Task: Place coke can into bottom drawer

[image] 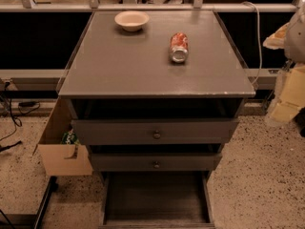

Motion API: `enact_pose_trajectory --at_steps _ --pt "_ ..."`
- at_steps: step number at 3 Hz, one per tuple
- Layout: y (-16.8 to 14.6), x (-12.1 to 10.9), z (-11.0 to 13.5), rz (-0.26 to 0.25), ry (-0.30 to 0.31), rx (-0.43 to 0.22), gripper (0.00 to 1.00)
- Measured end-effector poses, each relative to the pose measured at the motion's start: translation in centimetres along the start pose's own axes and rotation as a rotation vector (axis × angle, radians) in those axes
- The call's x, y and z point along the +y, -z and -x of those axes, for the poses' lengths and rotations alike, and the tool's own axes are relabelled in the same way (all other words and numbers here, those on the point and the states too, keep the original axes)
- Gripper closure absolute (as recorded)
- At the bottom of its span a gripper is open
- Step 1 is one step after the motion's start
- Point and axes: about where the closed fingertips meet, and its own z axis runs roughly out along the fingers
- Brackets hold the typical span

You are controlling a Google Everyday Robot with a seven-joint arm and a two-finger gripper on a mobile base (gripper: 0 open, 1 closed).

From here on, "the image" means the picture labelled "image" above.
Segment grey middle drawer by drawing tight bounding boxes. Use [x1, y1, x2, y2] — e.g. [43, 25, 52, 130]
[90, 153, 222, 172]

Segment grey bottom drawer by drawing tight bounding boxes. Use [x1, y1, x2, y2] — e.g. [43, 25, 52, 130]
[98, 172, 216, 229]

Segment red coke can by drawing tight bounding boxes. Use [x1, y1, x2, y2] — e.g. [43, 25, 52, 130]
[170, 32, 189, 63]

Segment white bowl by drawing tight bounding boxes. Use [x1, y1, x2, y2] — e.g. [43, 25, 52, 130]
[114, 10, 150, 32]

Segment black floor rail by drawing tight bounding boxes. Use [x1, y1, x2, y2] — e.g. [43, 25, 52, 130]
[0, 176, 59, 229]

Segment grey drawer cabinet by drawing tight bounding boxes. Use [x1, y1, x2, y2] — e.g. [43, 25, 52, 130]
[56, 10, 257, 229]

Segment green chip bag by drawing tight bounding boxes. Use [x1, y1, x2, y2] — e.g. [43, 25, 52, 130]
[61, 130, 79, 145]

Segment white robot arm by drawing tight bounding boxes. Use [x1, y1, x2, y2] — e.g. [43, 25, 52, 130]
[263, 6, 305, 127]

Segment cardboard box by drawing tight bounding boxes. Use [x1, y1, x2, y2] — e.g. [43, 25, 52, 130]
[37, 98, 92, 177]

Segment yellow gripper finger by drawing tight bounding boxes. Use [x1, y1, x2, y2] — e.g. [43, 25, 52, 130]
[263, 23, 289, 50]
[265, 66, 305, 127]

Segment black floor cables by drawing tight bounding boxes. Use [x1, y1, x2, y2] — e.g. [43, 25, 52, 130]
[0, 81, 42, 153]

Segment white cable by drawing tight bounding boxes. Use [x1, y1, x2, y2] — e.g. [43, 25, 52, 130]
[241, 1, 263, 85]

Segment grey drawer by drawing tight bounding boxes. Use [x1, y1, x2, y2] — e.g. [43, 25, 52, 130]
[90, 153, 222, 172]
[98, 172, 216, 229]
[71, 118, 238, 145]

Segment grey top drawer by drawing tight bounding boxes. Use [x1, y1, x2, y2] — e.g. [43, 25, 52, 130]
[71, 118, 238, 145]

